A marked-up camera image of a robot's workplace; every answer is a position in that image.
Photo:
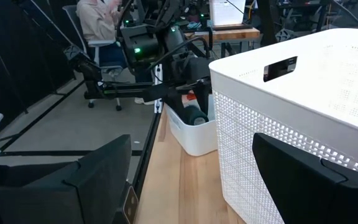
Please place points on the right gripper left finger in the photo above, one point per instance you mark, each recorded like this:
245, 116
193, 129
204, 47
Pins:
57, 202

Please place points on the red bottle white cap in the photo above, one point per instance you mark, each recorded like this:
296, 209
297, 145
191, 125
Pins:
191, 96

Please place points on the small white plastic bin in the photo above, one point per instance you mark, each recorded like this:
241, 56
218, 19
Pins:
194, 137

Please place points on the office chair white armrests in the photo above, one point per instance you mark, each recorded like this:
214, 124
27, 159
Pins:
73, 18

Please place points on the wooden work table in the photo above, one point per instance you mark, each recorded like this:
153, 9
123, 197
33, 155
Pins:
228, 33

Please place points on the large white woven basket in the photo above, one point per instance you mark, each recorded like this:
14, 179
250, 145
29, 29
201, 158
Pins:
291, 109

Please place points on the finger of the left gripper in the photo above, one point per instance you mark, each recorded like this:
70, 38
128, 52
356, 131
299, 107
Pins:
204, 96
176, 102

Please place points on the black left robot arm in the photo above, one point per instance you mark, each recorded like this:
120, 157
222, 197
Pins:
129, 91

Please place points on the black aluminium table frame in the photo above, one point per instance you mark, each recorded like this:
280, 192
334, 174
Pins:
149, 137

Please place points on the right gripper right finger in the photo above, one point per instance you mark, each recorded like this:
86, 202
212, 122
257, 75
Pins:
315, 196

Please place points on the black bandage roll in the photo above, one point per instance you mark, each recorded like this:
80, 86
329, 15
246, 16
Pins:
196, 115

